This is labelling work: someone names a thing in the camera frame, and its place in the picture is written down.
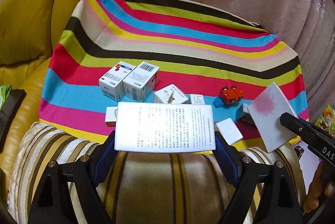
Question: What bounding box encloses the large white text box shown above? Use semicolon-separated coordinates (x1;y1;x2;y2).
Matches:
115;102;216;153

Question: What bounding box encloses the white box pink flower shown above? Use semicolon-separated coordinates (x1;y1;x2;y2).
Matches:
247;82;297;153

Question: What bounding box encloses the person's right hand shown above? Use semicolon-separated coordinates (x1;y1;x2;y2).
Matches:
303;162;334;213

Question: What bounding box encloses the white purple storage box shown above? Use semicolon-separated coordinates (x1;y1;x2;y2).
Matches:
294;141;320;192

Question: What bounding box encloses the green cartoon box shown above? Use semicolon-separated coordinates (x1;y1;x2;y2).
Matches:
315;105;335;137

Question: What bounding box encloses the small white flat box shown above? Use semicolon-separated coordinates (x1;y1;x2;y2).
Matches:
215;118;243;145

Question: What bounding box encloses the white red small box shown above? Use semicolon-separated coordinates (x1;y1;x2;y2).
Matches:
105;106;117;126

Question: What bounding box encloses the blue plastic piece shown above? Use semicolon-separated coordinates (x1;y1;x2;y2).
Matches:
213;96;224;108

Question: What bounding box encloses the red toy car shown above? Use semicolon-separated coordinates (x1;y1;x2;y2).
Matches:
219;85;244;105

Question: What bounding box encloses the white narrow text box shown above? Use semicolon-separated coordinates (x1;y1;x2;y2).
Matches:
190;94;206;105

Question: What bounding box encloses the white blue red medicine box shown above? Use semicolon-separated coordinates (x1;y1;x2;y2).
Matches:
99;61;136;101

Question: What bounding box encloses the white barcode medicine box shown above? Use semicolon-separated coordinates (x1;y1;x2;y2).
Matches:
123;61;160;102

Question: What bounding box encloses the white saxophone box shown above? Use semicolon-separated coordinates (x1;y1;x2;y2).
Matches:
153;84;188;104

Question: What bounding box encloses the colourful striped tablecloth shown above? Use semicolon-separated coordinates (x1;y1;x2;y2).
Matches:
39;0;309;142

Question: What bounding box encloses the green tissue pack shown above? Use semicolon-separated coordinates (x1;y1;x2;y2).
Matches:
0;85;12;109

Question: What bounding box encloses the yellow leather sofa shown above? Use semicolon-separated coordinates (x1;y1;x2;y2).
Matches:
1;0;80;201

